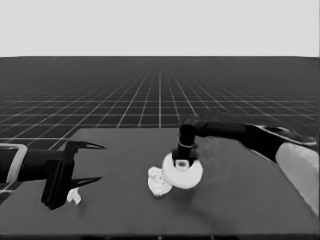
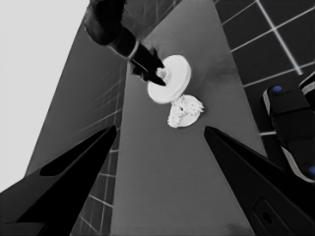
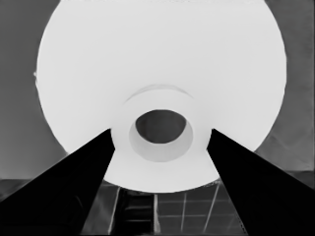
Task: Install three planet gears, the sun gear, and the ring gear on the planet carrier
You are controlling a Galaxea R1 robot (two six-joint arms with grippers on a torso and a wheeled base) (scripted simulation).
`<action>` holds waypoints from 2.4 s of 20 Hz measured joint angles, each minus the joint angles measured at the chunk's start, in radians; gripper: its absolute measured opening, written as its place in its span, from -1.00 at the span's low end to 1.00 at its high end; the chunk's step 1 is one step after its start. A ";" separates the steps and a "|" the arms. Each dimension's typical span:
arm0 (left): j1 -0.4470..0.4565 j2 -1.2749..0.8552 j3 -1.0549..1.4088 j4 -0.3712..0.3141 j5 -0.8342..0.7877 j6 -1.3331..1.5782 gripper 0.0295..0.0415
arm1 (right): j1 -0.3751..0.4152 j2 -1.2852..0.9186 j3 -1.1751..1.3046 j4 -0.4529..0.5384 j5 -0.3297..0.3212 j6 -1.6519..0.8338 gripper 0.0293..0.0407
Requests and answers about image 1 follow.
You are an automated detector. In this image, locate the round white carrier with pins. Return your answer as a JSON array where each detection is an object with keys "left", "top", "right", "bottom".
[{"left": 147, "top": 166, "right": 173, "bottom": 198}]

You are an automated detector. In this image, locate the large thick white disc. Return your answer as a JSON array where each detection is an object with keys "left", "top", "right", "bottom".
[{"left": 161, "top": 153, "right": 204, "bottom": 190}]

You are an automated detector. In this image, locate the small white toothed gear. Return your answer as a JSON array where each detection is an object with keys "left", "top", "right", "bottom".
[
  {"left": 148, "top": 167, "right": 164, "bottom": 181},
  {"left": 148, "top": 183, "right": 164, "bottom": 198}
]

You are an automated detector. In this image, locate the small white T-shaped piece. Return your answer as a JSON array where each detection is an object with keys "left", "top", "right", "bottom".
[{"left": 65, "top": 187, "right": 82, "bottom": 205}]

